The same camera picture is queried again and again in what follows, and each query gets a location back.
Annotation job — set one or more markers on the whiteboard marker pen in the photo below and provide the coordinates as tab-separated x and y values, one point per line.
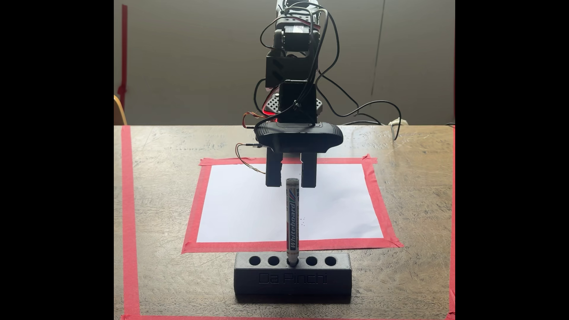
292	213

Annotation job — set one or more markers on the black pen holder block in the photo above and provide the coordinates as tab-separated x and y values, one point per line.
293	282

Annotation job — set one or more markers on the black oval webcam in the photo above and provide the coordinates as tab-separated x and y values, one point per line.
298	137

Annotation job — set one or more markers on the white paper sheet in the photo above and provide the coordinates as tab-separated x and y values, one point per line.
240	209

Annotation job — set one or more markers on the red tape paper border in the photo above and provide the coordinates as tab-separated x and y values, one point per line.
266	245

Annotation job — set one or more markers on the white plug adapter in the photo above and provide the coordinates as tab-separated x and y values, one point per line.
398	121

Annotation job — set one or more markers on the long red tape strip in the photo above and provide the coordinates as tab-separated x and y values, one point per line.
266	318
130	222
452	222

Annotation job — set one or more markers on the wooden chair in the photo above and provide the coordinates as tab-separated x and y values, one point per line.
117	115

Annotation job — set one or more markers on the red vertical wall strip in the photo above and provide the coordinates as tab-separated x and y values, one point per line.
125	44

